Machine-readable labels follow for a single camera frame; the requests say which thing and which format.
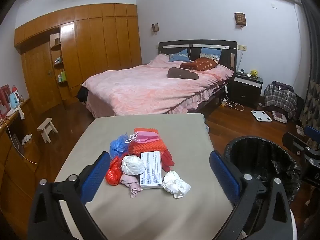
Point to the white tissue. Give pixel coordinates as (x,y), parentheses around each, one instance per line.
(176,183)

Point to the pale pink cloth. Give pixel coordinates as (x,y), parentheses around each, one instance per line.
(132,185)

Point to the brown dotted pillow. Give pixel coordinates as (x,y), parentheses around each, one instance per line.
(200,64)

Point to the small wooden stool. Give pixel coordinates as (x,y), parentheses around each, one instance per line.
(46,126)

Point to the small brown wall lamp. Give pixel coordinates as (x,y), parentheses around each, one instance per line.
(155,27)

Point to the blue white kettle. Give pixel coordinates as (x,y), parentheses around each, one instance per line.
(14,101)

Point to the white bathroom scale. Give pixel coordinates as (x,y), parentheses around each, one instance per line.
(261,115)

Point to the patterned curtain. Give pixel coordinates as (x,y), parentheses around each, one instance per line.
(311,100)

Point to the black-lined trash bin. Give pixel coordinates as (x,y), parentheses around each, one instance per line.
(262,160)

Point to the bed with pink cover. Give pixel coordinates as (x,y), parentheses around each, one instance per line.
(140,90)

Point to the dark brown cushion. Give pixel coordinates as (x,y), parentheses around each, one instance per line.
(181,73)

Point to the orange knit glove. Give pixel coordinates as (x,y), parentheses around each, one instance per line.
(150,147)

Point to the yellow plush toy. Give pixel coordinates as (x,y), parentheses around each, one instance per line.
(254,73)

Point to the blue plastic bag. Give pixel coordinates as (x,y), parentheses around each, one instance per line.
(118,145)

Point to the wooden side cabinet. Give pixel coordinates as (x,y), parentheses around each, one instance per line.
(15,170)

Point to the white paper ball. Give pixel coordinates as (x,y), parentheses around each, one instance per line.
(132,165)

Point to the red plastic bag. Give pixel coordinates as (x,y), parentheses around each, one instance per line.
(113,173)

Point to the wall socket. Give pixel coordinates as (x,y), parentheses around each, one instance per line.
(242,47)

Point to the black cloth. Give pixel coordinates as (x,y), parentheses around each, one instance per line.
(82,95)

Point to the small white crumpled cloth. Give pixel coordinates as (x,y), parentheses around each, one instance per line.
(27,139)

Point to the dark nightstand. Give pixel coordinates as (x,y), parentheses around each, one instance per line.
(246,91)

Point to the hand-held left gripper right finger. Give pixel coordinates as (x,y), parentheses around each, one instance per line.
(222,175)

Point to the plaid cloth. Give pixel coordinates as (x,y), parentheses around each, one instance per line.
(280,97)

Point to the blue patterned pillow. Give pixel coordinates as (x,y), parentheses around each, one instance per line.
(211,52)

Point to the large brown wall lamp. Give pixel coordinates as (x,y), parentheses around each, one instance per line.
(240,19)

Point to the red picture frame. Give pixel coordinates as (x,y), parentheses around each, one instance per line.
(4,97)

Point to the wooden wardrobe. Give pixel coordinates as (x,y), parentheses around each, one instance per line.
(100,45)

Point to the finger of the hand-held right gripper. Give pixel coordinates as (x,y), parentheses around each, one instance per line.
(313,132)
(293,142)

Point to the white printed box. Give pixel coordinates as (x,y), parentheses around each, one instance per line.
(151,170)

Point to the dark wooden bed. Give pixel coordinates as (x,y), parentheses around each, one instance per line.
(195,43)

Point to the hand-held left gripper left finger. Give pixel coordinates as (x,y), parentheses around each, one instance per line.
(96,175)

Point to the pink face mask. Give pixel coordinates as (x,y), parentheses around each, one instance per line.
(146,136)

